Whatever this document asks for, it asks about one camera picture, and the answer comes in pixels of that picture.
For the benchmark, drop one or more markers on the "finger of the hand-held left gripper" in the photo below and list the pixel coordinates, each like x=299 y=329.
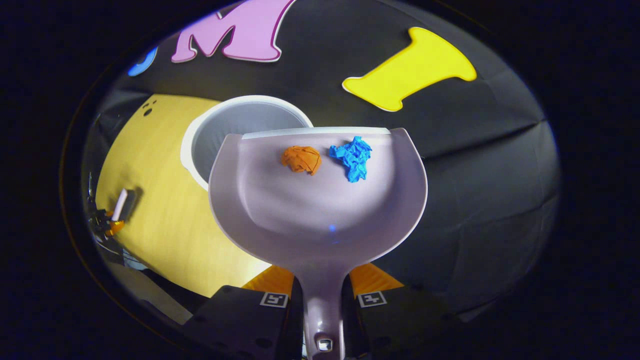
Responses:
x=101 y=215
x=114 y=228

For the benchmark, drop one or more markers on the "blue paper trash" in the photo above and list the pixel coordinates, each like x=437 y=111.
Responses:
x=352 y=157

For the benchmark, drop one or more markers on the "white ribbed garbage bin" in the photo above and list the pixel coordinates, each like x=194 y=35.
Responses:
x=240 y=120

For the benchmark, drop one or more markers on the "black backdrop cloth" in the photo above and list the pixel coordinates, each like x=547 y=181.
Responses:
x=475 y=175

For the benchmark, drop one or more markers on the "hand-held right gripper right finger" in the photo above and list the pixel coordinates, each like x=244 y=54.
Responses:
x=395 y=320

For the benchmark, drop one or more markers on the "pink dustpan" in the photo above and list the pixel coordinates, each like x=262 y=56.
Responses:
x=320 y=210

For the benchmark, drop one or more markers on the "wooden desktop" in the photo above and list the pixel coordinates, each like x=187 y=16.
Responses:
x=160 y=225

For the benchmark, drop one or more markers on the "small pink broom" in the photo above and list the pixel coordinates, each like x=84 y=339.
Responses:
x=120 y=204

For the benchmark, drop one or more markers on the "orange paper trash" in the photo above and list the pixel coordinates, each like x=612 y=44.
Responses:
x=301 y=160

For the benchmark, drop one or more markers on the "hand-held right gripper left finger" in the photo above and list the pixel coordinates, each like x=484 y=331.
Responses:
x=250 y=320

